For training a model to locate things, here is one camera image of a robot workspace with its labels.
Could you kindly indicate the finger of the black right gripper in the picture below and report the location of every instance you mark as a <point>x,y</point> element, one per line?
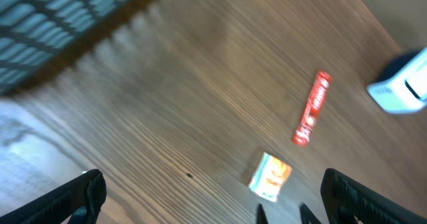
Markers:
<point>261,215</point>
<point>307,217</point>

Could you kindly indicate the red coffee stick sachet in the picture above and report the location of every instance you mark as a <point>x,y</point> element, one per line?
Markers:
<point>315,102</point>

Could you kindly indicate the grey plastic shopping basket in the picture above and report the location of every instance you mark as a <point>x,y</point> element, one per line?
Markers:
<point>35,31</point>

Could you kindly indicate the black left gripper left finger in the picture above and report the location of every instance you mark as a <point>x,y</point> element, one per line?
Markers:
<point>77,201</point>

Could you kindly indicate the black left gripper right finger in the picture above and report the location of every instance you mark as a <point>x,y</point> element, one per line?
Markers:
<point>348,201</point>

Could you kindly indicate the white barcode scanner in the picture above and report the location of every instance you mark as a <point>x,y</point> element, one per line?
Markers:
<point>401,86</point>

